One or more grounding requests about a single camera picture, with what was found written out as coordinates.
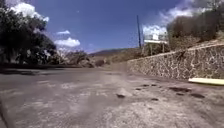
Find rubble stone wall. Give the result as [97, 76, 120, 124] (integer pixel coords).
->
[127, 43, 224, 81]

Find pale yellow kerb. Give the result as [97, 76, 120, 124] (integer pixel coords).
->
[187, 77, 224, 87]

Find brown hill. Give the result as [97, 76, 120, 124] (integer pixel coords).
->
[87, 47, 145, 66]

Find dry bushes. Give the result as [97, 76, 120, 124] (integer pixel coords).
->
[165, 0, 224, 52]

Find dark pole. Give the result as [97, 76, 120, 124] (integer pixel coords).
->
[135, 14, 142, 50]

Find grey asphalt road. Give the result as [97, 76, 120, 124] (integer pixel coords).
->
[0, 64, 224, 128]

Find billboard on posts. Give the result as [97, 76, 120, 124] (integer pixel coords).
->
[143, 32, 170, 56]

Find row of trees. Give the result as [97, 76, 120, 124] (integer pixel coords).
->
[0, 0, 96, 68]

